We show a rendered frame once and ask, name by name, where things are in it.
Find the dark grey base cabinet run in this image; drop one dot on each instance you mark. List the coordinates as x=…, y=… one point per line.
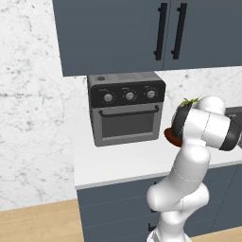
x=119, y=208

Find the steel sink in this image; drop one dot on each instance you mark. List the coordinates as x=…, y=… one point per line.
x=234, y=112

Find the dark grey wall cabinet door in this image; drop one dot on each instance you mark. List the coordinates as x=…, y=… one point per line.
x=110, y=34
x=208, y=31

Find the green plant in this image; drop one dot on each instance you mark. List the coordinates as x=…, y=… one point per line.
x=189, y=101

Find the grey toaster oven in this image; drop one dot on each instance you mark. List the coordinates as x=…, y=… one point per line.
x=126, y=110

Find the dark red plant pot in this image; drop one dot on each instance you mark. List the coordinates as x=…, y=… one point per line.
x=171, y=137

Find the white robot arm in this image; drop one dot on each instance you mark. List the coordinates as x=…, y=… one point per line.
x=189, y=164

